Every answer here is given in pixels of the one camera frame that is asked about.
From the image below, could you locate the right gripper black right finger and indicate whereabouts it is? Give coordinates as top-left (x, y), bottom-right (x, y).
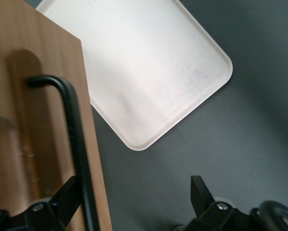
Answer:
top-left (189, 175), bottom-right (250, 231)

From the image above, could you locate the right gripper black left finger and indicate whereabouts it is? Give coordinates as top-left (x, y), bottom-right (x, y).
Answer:
top-left (23, 176), bottom-right (83, 231)

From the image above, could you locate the black handle of lid-side drawer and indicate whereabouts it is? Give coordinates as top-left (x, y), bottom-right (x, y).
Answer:
top-left (26, 75), bottom-right (101, 231)

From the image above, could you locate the wooden drawer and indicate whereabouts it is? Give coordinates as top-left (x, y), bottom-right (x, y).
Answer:
top-left (0, 0), bottom-right (113, 231)

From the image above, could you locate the cream rectangular tray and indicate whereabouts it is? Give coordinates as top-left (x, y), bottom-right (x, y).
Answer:
top-left (35, 0), bottom-right (234, 152)

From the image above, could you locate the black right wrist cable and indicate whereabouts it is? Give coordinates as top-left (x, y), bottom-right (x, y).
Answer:
top-left (250, 200), bottom-right (288, 231)

